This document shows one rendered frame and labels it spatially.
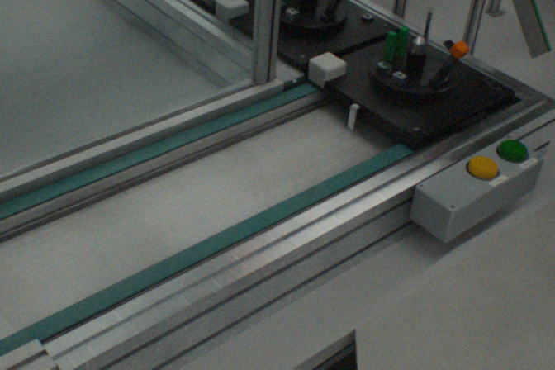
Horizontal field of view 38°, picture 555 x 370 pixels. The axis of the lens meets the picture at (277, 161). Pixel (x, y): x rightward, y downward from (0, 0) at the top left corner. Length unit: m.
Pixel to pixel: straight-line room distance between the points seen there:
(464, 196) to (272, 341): 0.33
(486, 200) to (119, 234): 0.50
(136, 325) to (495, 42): 1.08
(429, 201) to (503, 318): 0.18
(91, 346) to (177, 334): 0.11
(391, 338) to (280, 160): 0.32
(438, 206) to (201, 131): 0.36
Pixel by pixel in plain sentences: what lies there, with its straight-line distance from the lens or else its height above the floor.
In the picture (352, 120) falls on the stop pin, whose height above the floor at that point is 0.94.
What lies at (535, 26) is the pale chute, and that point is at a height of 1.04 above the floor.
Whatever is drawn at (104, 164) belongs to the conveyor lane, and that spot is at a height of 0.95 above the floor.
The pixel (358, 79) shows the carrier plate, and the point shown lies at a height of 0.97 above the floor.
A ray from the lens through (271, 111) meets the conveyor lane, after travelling 1.26.
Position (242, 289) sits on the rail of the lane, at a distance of 0.97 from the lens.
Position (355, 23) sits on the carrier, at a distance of 1.48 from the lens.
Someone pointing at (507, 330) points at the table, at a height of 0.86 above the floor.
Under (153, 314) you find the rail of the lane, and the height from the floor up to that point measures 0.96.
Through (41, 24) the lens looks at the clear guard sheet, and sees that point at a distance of 1.03.
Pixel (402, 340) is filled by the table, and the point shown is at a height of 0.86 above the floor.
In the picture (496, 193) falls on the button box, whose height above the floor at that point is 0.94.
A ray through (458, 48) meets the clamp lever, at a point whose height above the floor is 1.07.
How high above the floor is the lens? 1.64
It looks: 37 degrees down
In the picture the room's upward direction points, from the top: 5 degrees clockwise
